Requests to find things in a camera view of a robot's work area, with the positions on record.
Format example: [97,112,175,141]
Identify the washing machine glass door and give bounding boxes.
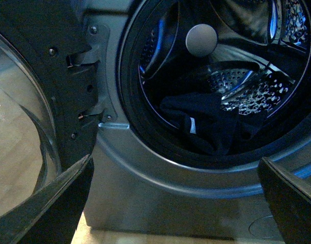
[0,1,98,219]

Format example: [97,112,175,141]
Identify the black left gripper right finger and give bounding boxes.
[258,157,311,243]

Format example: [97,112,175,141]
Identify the dark navy garment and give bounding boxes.
[159,93,267,156]

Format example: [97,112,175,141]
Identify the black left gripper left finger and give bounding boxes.
[0,155,94,243]

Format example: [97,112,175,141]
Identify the silver front-load washing machine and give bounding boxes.
[83,1,311,240]

